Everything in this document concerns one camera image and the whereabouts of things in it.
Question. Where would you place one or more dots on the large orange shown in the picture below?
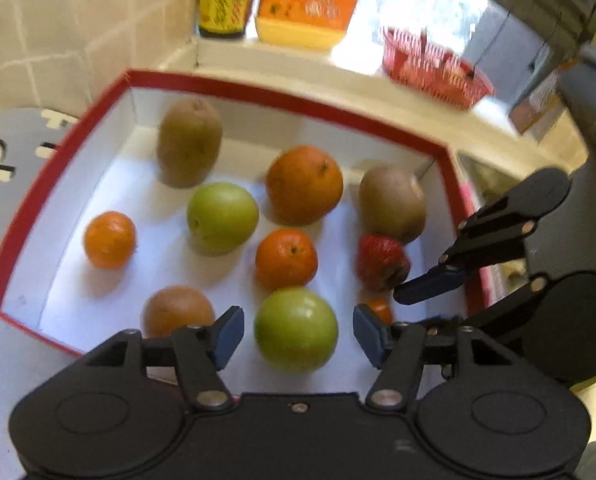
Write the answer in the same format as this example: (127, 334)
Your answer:
(304, 185)

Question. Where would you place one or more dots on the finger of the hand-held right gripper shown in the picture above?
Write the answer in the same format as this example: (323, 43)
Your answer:
(428, 282)
(508, 310)

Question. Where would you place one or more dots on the brown kiwi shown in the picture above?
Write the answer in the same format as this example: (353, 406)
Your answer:
(190, 142)
(393, 205)

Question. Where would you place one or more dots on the red plastic basket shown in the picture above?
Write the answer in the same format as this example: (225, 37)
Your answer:
(435, 67)

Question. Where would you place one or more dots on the tiny orange fruit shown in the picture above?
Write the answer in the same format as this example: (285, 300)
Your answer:
(382, 311)

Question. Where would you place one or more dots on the orange white package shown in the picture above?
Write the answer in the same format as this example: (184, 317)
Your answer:
(538, 97)

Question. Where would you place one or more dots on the brown round fruit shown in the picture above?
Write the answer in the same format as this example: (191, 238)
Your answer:
(177, 310)

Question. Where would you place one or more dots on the orange juice carton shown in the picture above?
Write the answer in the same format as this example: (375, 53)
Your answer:
(310, 5)

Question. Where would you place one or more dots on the small round mandarin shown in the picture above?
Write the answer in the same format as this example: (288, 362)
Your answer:
(110, 240)

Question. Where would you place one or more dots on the knobbed mandarin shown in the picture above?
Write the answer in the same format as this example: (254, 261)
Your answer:
(286, 260)

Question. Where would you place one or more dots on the dark sauce bottle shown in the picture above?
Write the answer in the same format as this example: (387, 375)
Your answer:
(227, 0)

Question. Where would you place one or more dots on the green apple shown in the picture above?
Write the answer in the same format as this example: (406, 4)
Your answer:
(222, 217)
(296, 330)

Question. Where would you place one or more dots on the red cardboard box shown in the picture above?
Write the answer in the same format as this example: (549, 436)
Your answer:
(167, 260)

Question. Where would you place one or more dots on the blue printed mat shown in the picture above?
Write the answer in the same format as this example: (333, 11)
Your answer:
(22, 130)

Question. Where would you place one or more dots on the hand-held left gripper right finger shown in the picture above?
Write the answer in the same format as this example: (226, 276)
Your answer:
(370, 335)

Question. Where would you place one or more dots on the red strawberry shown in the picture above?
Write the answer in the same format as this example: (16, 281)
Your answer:
(380, 262)

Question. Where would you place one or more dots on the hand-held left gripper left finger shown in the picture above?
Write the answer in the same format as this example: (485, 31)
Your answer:
(227, 337)

